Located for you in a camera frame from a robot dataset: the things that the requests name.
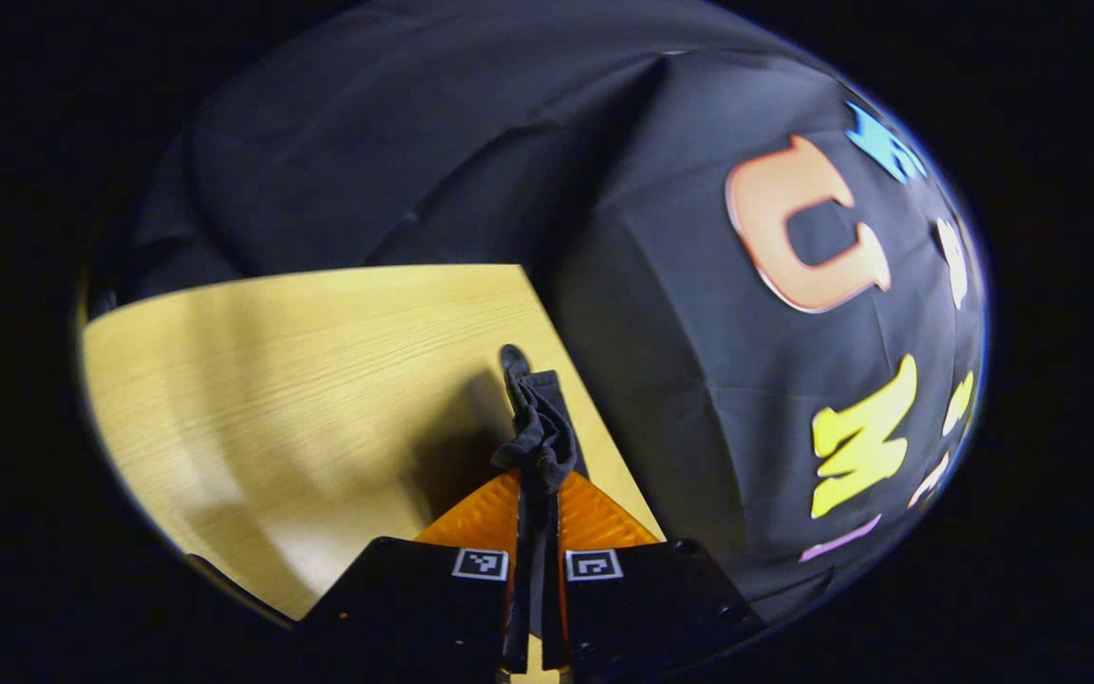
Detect black backdrop cloth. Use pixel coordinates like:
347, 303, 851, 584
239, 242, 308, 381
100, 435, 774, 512
82, 0, 990, 623

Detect dark jeans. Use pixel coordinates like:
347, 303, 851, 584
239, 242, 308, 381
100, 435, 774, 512
490, 343, 592, 672

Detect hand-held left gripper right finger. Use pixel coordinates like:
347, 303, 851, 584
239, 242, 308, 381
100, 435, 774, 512
540, 468, 766, 683

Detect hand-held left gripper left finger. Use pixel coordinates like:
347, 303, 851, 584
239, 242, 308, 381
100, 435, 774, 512
293, 468, 537, 681

